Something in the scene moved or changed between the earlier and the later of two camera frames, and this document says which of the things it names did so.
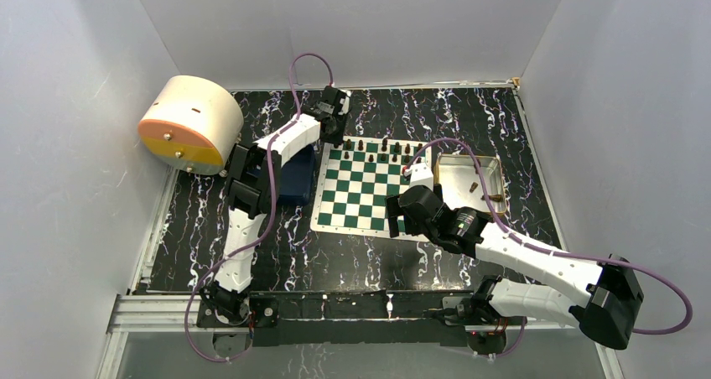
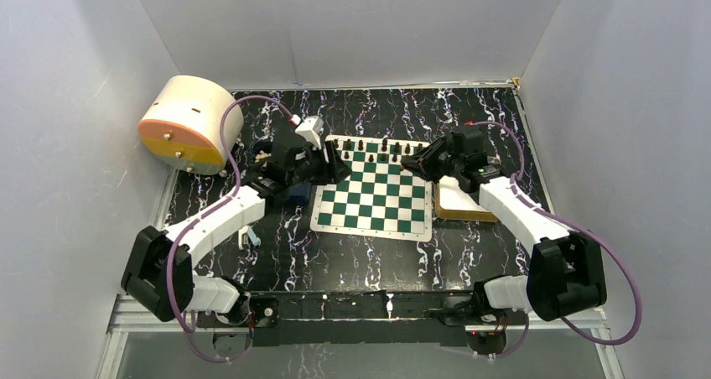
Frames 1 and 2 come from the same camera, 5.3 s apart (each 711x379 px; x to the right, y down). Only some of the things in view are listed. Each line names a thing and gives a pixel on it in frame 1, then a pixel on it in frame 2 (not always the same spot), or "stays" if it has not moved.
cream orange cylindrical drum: [193, 124] stays
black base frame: [476, 319] stays
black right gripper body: [394, 210] to [453, 163]
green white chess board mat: [358, 175] stays
